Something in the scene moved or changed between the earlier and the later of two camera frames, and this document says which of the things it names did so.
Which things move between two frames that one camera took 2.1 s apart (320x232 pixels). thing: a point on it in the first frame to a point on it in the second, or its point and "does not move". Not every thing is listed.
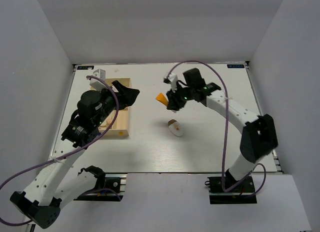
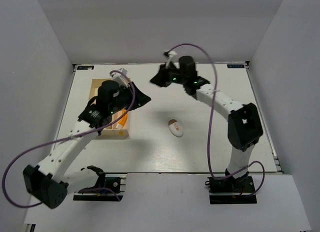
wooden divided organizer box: [120, 126] does not move
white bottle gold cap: [175, 127] does not move
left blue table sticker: [85, 67] does not move
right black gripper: [174, 104] to [161, 78]
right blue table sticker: [235, 66] does not move
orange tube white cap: [160, 97] to [122, 121]
